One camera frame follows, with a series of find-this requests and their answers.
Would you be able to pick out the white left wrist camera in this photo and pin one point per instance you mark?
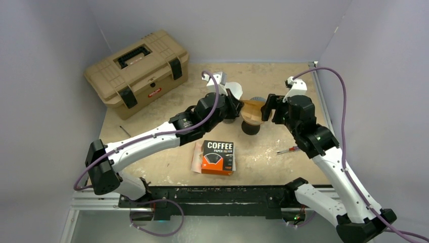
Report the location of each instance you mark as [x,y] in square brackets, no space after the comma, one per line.
[217,80]

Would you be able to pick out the aluminium frame rail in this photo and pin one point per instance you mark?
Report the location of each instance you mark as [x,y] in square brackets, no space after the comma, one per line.
[86,201]

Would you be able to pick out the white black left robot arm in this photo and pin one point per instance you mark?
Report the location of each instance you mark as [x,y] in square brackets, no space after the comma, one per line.
[105,162]

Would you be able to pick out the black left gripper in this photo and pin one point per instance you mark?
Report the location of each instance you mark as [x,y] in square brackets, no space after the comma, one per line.
[234,105]

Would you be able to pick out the red handled screwdriver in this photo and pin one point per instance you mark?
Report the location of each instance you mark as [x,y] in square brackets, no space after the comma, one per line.
[291,149]

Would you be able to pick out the blue glass dripper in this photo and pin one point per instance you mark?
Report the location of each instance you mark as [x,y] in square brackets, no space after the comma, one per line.
[261,99]

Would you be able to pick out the brown paper coffee filter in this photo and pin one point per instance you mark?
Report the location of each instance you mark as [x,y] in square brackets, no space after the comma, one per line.
[252,106]

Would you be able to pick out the clear glass carafe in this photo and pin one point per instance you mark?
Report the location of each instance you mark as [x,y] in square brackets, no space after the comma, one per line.
[229,121]

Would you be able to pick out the white paper coffee filters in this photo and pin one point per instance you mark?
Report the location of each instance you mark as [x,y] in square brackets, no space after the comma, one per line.
[197,158]

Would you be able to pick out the dark carafe with red rim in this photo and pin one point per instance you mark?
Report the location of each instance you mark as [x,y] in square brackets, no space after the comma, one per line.
[250,129]

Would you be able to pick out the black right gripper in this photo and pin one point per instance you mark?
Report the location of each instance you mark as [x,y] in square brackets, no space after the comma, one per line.
[279,105]

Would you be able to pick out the black orange coffee filter box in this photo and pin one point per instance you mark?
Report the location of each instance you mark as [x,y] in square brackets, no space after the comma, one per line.
[218,158]

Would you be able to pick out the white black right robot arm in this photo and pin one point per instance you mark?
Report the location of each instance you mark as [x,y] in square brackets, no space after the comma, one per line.
[357,217]

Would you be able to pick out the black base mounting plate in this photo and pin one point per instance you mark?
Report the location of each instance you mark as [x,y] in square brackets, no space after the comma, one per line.
[167,201]

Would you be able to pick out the tan plastic toolbox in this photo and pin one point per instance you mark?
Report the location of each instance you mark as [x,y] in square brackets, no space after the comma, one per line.
[135,76]

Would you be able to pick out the white paper coffee filter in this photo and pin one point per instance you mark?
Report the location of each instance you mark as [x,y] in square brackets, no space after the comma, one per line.
[235,89]

